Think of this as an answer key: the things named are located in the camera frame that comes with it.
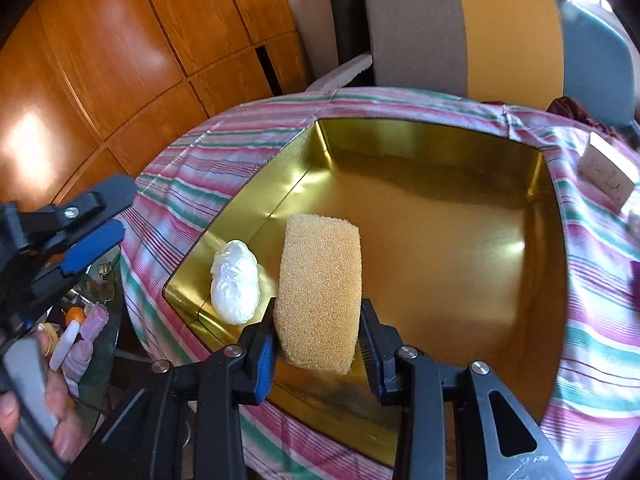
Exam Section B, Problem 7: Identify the black post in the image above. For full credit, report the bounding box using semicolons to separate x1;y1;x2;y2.
330;0;371;65

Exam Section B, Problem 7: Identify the dark red cloth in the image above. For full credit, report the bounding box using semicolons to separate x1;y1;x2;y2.
547;96;608;130

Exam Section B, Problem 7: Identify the gold metal tin box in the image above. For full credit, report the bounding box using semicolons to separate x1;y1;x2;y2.
164;118;567;468

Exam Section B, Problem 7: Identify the small white cardboard box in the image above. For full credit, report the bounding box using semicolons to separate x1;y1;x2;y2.
578;131;639;210

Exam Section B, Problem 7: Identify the white bed rail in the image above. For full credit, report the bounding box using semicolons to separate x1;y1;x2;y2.
306;53;373;92

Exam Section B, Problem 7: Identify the grey yellow blue headboard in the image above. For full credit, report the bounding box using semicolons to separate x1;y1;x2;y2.
364;0;634;128

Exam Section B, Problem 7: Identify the person's left hand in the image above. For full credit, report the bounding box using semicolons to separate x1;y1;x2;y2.
0;328;87;463

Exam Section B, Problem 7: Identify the wooden wardrobe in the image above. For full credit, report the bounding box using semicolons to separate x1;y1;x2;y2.
1;0;311;210

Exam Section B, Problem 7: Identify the yellow sponge block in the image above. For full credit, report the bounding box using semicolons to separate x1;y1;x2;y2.
273;214;362;376

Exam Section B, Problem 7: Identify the white plastic bag bundle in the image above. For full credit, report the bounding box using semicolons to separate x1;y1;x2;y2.
210;240;260;325

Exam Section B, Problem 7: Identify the striped bed sheet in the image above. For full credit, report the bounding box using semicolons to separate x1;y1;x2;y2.
120;87;639;479

